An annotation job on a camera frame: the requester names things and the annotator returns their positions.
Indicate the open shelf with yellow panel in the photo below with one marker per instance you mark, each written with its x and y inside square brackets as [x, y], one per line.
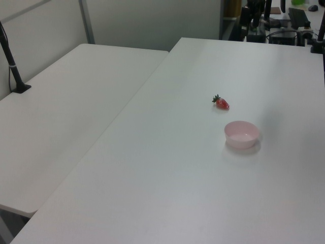
[230, 17]

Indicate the black box device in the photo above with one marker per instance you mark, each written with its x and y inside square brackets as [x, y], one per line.
[282, 38]

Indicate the brown flat pad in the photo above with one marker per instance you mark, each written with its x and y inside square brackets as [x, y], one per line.
[275, 10]

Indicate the silver black device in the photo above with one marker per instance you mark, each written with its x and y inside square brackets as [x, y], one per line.
[305, 34]

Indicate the green object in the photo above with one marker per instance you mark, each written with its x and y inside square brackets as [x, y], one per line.
[298, 2]

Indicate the dark computer mouse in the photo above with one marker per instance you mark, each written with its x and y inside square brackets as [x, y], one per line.
[313, 8]

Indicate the pink plastic bowl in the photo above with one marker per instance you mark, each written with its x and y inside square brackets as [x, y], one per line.
[241, 138]

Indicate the dark boxy device on stand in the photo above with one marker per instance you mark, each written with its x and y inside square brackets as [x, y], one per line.
[245, 15]

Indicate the black camera pole with clamp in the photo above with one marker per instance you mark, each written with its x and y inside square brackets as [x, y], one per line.
[11, 62]

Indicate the black vertical stand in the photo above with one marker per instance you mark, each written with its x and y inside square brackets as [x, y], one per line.
[267, 10]

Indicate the black pole with table clamp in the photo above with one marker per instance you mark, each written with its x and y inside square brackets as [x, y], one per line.
[320, 35]

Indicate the red strawberry with green leaves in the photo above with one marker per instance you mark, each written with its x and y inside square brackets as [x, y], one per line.
[222, 103]

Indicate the black keyboard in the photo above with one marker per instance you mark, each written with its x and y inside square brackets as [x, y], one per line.
[297, 15]

